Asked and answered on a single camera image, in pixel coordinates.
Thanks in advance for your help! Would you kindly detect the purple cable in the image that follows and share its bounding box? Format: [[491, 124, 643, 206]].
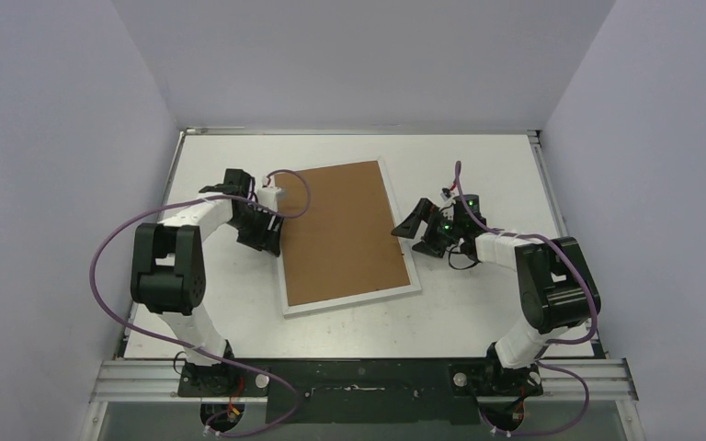
[[453, 160, 600, 439], [89, 169, 313, 439]]

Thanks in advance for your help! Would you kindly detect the white picture frame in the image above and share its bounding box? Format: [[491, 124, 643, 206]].
[[268, 155, 424, 320]]

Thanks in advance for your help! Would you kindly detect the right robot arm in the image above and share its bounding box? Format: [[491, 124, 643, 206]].
[[391, 195, 601, 395]]

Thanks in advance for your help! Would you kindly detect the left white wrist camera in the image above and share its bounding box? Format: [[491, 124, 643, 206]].
[[256, 187, 286, 211]]

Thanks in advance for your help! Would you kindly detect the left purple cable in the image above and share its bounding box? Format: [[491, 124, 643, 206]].
[[89, 169, 313, 439]]

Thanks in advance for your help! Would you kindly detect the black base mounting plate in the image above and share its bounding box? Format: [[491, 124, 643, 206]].
[[176, 357, 543, 424]]

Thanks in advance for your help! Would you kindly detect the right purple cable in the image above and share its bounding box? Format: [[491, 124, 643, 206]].
[[453, 160, 600, 439]]

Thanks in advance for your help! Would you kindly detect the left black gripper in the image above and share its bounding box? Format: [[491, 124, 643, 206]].
[[228, 205, 283, 257]]

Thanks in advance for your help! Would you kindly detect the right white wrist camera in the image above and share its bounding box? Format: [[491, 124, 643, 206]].
[[439, 194, 456, 217]]

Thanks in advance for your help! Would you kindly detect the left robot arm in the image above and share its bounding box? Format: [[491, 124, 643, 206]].
[[131, 169, 284, 396]]

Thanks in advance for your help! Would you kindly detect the aluminium rail front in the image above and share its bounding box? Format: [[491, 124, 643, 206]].
[[90, 358, 639, 403]]

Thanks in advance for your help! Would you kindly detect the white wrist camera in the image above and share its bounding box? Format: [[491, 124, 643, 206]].
[[439, 194, 456, 217], [256, 187, 286, 211]]

